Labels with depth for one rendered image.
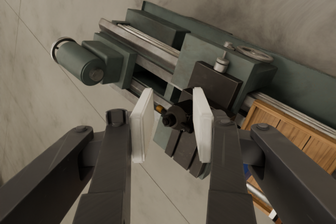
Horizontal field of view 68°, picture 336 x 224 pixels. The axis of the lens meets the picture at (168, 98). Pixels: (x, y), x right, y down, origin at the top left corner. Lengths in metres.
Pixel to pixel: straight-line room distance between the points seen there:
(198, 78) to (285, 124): 0.33
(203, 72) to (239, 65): 0.13
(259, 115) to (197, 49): 0.33
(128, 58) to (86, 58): 0.20
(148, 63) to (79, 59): 0.31
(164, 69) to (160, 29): 0.32
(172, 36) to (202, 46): 0.42
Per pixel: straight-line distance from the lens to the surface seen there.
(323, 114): 1.24
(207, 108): 0.15
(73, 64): 1.19
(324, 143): 0.91
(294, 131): 0.91
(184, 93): 0.90
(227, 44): 1.16
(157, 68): 1.18
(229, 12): 1.95
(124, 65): 1.26
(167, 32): 1.37
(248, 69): 0.88
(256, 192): 0.80
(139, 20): 1.52
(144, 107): 0.16
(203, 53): 0.95
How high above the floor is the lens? 1.74
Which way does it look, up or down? 49 degrees down
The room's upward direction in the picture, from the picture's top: 105 degrees counter-clockwise
